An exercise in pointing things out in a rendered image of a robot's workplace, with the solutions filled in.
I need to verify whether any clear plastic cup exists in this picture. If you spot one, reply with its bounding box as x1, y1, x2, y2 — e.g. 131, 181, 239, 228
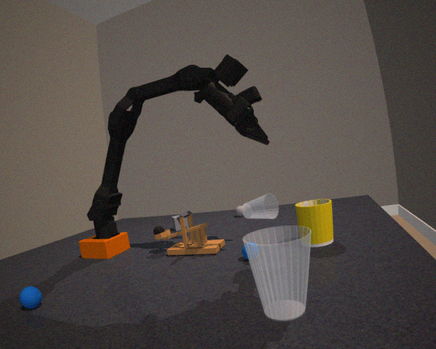
242, 225, 311, 321
242, 193, 279, 219

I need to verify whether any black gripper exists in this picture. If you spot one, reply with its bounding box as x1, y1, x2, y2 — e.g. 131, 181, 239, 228
214, 92, 270, 145

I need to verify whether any blue ball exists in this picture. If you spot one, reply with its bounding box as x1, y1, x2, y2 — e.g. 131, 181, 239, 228
242, 245, 248, 260
20, 286, 42, 309

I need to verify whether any black ball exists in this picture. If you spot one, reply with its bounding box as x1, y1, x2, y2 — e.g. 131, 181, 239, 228
153, 225, 165, 235

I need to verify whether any yellow cup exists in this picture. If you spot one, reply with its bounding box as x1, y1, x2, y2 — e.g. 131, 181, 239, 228
295, 199, 334, 247

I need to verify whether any white ball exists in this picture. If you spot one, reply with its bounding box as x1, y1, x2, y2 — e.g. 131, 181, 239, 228
235, 206, 243, 217

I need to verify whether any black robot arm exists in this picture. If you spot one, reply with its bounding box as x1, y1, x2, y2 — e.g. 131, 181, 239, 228
86, 55, 262, 239

